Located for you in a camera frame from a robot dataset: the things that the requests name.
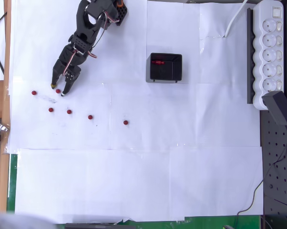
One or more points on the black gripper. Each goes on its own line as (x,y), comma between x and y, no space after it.
(62,69)

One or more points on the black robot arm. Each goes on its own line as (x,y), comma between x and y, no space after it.
(80,21)

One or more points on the black open box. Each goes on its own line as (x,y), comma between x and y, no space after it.
(178,69)

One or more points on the wooden table edge strip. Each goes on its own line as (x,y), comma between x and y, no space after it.
(7,59)

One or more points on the metal clamp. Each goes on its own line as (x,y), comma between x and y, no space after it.
(0,127)

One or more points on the green cutting mat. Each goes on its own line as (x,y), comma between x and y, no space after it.
(12,181)

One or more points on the black flat device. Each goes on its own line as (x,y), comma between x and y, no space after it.
(91,226)

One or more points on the blurry grey object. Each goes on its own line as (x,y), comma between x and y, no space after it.
(10,221)

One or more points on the white power strip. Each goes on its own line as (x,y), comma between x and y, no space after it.
(268,14)

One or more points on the black power adapter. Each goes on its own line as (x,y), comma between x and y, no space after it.
(277,107)

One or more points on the black pegboard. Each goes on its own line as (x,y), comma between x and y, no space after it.
(279,179)

